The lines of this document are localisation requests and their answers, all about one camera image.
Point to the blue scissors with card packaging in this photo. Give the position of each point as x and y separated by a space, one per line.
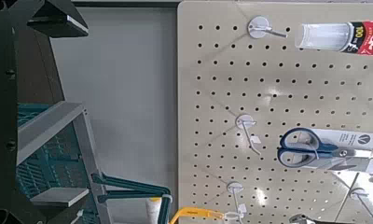
330 148

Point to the red white sealant tube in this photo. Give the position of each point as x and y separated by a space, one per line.
327 36

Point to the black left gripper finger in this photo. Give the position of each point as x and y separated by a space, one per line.
62 21
58 196

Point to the teal plastic crate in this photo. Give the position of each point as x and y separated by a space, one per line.
57 155

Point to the black stand frame post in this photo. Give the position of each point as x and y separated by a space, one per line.
128 4

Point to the white pegboard hook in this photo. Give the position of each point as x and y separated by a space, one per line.
245 121
258 27
234 187
358 193

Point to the beige pegboard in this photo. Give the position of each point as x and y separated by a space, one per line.
299 84

